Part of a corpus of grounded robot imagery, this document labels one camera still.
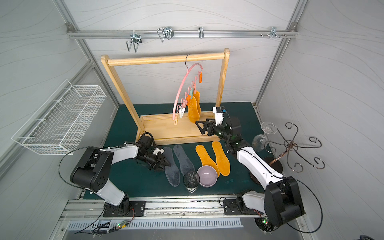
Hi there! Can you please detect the dark navy insole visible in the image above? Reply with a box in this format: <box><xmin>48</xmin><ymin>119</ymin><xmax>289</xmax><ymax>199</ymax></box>
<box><xmin>173</xmin><ymin>145</ymin><xmax>196</xmax><ymax>176</ymax></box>
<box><xmin>164</xmin><ymin>147</ymin><xmax>180</xmax><ymax>187</ymax></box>

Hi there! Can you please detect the yellow insole back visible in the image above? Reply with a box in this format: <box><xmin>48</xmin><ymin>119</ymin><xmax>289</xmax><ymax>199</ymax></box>
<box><xmin>187</xmin><ymin>95</ymin><xmax>200</xmax><ymax>124</ymax></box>

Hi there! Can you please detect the yellow insole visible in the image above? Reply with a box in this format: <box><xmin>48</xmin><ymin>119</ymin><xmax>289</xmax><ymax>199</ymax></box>
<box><xmin>187</xmin><ymin>95</ymin><xmax>200</xmax><ymax>124</ymax></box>
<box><xmin>196</xmin><ymin>145</ymin><xmax>220</xmax><ymax>177</ymax></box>
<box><xmin>212</xmin><ymin>141</ymin><xmax>231</xmax><ymax>177</ymax></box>

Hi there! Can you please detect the wooden clothes rack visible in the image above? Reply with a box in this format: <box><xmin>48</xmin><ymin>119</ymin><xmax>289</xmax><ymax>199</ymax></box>
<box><xmin>101</xmin><ymin>48</ymin><xmax>230</xmax><ymax>145</ymax></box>

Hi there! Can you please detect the yellow insole front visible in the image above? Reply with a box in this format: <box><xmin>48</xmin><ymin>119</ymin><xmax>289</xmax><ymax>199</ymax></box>
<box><xmin>212</xmin><ymin>141</ymin><xmax>231</xmax><ymax>177</ymax></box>

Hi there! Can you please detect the pink clip hanger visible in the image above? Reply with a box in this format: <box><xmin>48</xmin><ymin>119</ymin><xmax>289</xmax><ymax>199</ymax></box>
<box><xmin>172</xmin><ymin>54</ymin><xmax>203</xmax><ymax>126</ymax></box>

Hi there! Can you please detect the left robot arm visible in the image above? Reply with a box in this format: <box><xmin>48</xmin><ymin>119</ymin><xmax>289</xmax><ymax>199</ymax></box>
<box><xmin>70</xmin><ymin>143</ymin><xmax>171</xmax><ymax>206</ymax></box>

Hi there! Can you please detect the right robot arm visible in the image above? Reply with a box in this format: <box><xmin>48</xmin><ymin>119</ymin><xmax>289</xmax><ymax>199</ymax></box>
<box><xmin>195</xmin><ymin>118</ymin><xmax>305</xmax><ymax>227</ymax></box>

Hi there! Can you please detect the yellow insole rearmost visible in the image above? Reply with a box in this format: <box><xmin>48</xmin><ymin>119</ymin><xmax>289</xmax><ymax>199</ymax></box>
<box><xmin>194</xmin><ymin>91</ymin><xmax>201</xmax><ymax>114</ymax></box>

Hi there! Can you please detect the hanging wine glass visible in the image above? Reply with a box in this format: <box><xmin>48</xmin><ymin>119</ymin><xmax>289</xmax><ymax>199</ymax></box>
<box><xmin>261</xmin><ymin>122</ymin><xmax>278</xmax><ymax>135</ymax></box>

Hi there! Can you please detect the purple bowl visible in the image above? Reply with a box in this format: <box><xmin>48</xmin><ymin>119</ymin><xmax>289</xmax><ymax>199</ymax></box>
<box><xmin>197</xmin><ymin>166</ymin><xmax>218</xmax><ymax>188</ymax></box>

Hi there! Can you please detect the metal glass holder stand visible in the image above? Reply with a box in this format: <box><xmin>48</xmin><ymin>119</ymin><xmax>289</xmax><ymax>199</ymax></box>
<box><xmin>264</xmin><ymin>126</ymin><xmax>326</xmax><ymax>174</ymax></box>

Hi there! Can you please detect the white vented strip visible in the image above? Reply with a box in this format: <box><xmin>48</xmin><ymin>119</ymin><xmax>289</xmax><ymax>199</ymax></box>
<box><xmin>67</xmin><ymin>218</ymin><xmax>243</xmax><ymax>231</ymax></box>

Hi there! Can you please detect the small metal hook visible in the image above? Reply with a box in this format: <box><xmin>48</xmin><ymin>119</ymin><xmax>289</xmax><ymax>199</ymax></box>
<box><xmin>198</xmin><ymin>27</ymin><xmax>204</xmax><ymax>39</ymax></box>

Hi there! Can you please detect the metal loop hook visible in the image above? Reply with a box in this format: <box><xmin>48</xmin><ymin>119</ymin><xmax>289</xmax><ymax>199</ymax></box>
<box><xmin>157</xmin><ymin>27</ymin><xmax>175</xmax><ymax>43</ymax></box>

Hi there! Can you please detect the metal corner hook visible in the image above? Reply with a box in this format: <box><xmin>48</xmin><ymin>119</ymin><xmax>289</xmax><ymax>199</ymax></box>
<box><xmin>260</xmin><ymin>27</ymin><xmax>286</xmax><ymax>39</ymax></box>

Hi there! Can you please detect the metal double hook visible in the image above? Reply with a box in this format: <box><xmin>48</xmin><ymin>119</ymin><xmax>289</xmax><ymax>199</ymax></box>
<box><xmin>126</xmin><ymin>31</ymin><xmax>143</xmax><ymax>53</ymax></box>

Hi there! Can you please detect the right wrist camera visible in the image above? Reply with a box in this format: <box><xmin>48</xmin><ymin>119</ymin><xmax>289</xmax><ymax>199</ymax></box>
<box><xmin>213</xmin><ymin>107</ymin><xmax>226</xmax><ymax>126</ymax></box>

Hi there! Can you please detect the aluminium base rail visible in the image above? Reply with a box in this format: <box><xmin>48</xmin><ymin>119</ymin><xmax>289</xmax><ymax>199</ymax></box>
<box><xmin>59</xmin><ymin>193</ymin><xmax>307</xmax><ymax>220</ymax></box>

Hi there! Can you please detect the white wire basket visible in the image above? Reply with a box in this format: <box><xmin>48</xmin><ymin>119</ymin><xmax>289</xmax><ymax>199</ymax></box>
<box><xmin>12</xmin><ymin>80</ymin><xmax>106</xmax><ymax>155</ymax></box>

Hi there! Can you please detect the aluminium top rail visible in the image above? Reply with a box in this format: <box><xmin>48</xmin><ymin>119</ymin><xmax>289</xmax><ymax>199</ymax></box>
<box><xmin>66</xmin><ymin>23</ymin><xmax>299</xmax><ymax>40</ymax></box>

